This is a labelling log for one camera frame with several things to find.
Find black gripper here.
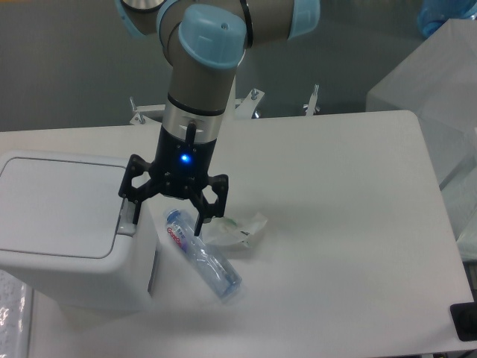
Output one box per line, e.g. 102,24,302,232
119,128,229,236

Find white push-lid trash can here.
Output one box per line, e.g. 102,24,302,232
1,150,159,311

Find silver blue-capped robot arm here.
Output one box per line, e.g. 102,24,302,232
116,1,321,232

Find crumpled clear plastic wrapper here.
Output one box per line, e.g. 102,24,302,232
201,213,268,249

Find clear plastic water bottle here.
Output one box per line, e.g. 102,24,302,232
164,209,241,301

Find silver wing-nut table clamp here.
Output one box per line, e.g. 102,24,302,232
303,84,320,116

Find clear plastic sheet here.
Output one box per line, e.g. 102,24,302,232
1,271,33,357

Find translucent white storage box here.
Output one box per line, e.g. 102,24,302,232
365,17,477,187

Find black device at table edge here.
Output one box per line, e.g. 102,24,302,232
450,302,476,342

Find white left table bracket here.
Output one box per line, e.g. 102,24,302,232
129,96,165,125

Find white table bracket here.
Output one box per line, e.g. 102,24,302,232
235,88,265,119
129,96,165,125

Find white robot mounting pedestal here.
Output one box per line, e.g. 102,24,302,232
224,78,236,121

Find white middle table bracket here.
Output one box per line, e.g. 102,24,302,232
235,88,265,119

